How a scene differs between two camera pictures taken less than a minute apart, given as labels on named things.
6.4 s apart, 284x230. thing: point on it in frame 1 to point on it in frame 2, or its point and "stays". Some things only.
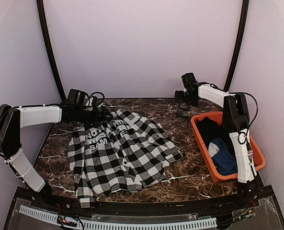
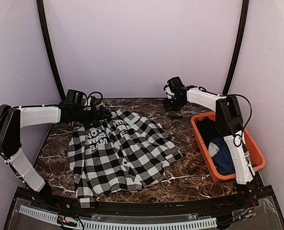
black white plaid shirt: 123,152 stays
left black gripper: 96,119 stays
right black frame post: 238,42 stays
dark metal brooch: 180,112 to 174,113
